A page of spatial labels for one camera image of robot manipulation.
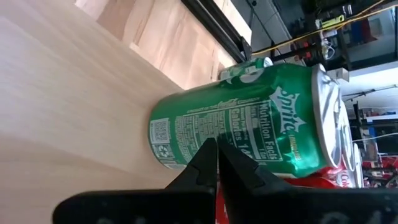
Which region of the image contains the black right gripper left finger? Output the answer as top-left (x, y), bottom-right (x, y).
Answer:
top-left (52, 138), bottom-right (218, 224)

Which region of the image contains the silver red soda can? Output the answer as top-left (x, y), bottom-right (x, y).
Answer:
top-left (216, 102), bottom-right (365, 224)

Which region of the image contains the green soda can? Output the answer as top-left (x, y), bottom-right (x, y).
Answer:
top-left (147, 63), bottom-right (345, 179)
top-left (219, 57), bottom-right (274, 84)

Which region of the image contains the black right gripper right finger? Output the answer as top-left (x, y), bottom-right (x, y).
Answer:
top-left (217, 139), bottom-right (398, 224)

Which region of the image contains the yellow hanging cable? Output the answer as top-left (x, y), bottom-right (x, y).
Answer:
top-left (251, 2), bottom-right (398, 56)

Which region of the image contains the yellow device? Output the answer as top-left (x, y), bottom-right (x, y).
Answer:
top-left (315, 14), bottom-right (346, 29)

